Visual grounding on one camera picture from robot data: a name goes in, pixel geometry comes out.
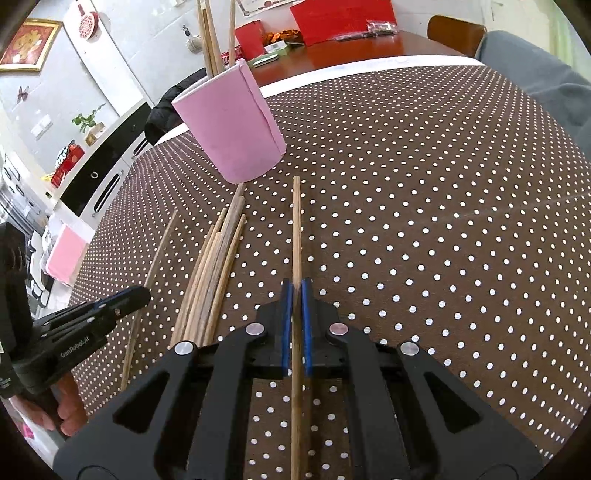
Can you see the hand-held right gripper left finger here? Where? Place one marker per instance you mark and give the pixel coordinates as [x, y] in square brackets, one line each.
[286, 323]

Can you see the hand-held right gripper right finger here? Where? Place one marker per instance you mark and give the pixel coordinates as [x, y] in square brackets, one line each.
[308, 323]

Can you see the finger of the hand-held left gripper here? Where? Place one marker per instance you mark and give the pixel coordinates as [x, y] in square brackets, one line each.
[136, 295]
[87, 321]

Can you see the bamboo chopstick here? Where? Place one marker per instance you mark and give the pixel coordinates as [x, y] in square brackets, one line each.
[212, 37]
[203, 37]
[232, 32]
[297, 230]
[152, 281]

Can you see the bunch of wooden chopsticks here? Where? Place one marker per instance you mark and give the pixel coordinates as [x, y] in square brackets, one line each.
[217, 263]

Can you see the pink cylindrical cup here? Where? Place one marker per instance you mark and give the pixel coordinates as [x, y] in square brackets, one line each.
[231, 124]

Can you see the person's left hand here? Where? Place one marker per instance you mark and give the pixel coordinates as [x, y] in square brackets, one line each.
[69, 410]

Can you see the pink cover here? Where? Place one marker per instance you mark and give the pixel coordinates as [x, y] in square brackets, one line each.
[64, 256]

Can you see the white sideboard cabinet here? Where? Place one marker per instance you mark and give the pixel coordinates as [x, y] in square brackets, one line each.
[106, 161]

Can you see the brown polka dot tablecloth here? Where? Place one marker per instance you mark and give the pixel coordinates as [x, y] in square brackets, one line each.
[415, 230]

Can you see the red snack basket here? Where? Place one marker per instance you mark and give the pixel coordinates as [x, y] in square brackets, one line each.
[69, 161]

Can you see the small potted plant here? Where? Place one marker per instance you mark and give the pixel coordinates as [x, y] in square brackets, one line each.
[90, 124]

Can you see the black jacket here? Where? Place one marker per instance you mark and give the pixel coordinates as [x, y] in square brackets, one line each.
[161, 115]

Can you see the white table mat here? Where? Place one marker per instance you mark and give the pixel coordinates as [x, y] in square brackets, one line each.
[323, 74]

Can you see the hanging key ornament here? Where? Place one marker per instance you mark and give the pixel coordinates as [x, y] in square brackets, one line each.
[190, 44]

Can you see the green flat box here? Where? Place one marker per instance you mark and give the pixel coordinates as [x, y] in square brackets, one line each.
[272, 57]

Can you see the gold framed red picture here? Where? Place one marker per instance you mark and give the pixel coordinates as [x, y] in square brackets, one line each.
[25, 46]

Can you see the round red papercut ornament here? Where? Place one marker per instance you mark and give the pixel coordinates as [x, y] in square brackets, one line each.
[87, 21]

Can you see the small red paper box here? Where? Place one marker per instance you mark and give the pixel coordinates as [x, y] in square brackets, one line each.
[249, 39]

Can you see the orange snacks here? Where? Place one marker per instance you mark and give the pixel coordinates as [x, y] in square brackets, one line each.
[286, 35]

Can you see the large red gift box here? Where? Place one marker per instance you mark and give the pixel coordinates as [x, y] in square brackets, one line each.
[341, 21]

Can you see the clear plastic bag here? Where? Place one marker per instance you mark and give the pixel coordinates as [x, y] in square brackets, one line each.
[382, 27]

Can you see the brown wooden chair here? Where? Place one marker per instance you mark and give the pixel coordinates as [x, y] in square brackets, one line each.
[452, 32]

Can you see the grey jacket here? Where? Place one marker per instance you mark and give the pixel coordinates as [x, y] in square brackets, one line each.
[545, 83]

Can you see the double wall light switch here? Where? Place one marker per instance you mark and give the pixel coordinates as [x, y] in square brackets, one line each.
[43, 127]

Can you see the butterfly wall sticker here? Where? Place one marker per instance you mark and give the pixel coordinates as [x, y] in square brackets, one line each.
[23, 93]

